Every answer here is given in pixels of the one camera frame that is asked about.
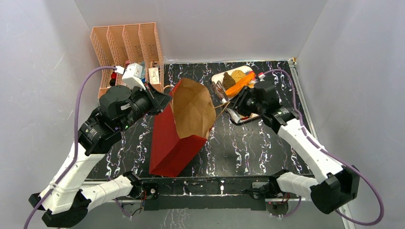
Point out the brown twisted fake bread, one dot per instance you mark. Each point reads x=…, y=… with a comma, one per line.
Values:
x=228, y=81

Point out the pink plastic file organizer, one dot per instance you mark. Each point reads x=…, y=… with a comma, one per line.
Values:
x=130, y=43

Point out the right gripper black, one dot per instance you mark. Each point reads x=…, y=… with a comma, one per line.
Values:
x=238, y=101

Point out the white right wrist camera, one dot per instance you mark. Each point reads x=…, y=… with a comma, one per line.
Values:
x=261, y=77

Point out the strawberry print cutting board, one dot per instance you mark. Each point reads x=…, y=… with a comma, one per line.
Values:
x=234, y=115

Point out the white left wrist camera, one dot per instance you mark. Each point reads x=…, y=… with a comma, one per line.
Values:
x=131, y=76

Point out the red dark bottle in organizer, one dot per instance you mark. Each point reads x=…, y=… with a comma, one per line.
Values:
x=113, y=79

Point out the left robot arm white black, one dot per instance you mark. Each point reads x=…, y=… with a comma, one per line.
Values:
x=65, y=202

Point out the red brown paper bag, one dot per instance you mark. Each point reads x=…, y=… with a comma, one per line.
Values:
x=182, y=129

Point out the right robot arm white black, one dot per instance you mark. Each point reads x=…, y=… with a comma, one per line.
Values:
x=321, y=165

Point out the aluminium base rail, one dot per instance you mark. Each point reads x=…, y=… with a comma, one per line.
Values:
x=202, y=191

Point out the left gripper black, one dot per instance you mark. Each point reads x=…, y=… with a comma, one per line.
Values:
x=158, y=99

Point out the round yellow fake bread slice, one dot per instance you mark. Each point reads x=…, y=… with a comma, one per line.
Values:
x=237, y=75

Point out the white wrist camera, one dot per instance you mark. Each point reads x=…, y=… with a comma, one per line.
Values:
x=131, y=76
x=261, y=77

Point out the white card box in organizer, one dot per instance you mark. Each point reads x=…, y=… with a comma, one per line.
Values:
x=154, y=75

